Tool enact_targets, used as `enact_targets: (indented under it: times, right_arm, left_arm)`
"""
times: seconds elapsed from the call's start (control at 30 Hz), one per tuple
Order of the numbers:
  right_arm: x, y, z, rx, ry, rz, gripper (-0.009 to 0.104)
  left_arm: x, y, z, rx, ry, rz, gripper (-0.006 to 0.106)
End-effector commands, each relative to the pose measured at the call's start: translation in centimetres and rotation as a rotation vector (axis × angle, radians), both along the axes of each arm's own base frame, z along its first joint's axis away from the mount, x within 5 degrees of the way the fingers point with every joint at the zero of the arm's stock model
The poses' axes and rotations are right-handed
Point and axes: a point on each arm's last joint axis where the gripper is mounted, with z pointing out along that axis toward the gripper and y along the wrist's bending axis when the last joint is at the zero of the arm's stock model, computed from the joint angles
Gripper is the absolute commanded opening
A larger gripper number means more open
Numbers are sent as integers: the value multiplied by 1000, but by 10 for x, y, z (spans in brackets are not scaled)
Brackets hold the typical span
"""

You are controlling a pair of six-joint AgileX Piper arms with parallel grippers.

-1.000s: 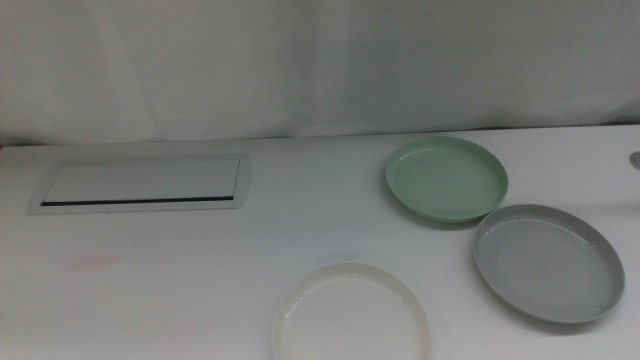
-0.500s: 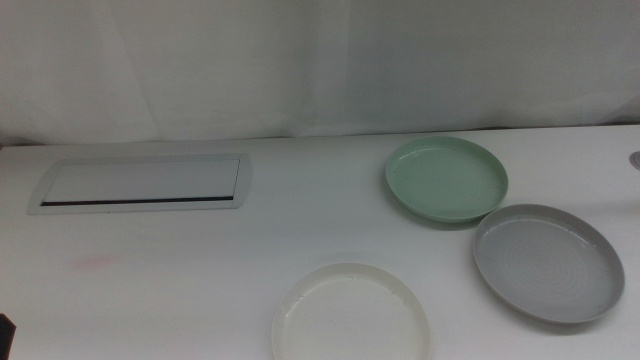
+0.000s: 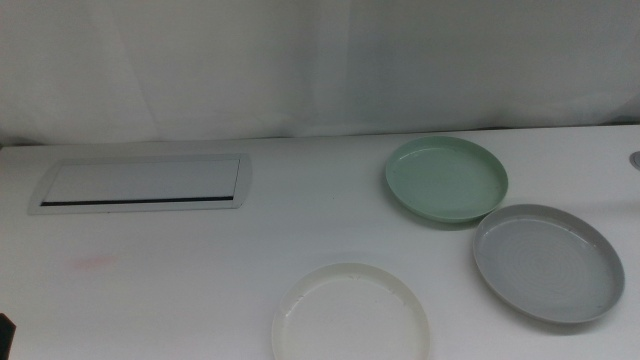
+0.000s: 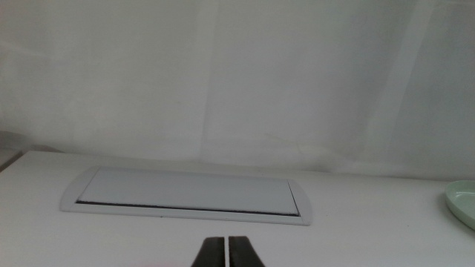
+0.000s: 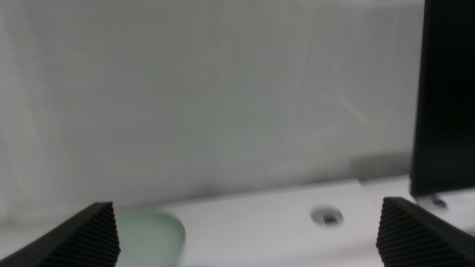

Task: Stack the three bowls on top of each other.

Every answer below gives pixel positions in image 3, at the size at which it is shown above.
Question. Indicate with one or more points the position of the white shallow plastic bowl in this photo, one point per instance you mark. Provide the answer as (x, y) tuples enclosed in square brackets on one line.
[(350, 320)]

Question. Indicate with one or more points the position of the grey shallow plastic bowl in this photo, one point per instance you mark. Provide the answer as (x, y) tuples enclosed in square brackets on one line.
[(547, 267)]

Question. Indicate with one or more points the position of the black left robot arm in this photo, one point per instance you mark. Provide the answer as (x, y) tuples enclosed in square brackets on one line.
[(6, 340)]

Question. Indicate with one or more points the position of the white fabric backdrop curtain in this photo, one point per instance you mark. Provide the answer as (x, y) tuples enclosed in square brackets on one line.
[(300, 65)]

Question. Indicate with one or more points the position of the mint green shallow plastic bowl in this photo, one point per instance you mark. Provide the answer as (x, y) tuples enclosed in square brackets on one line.
[(445, 182)]

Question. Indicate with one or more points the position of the round grey table grommet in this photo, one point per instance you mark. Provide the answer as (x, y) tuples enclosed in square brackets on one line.
[(636, 161)]

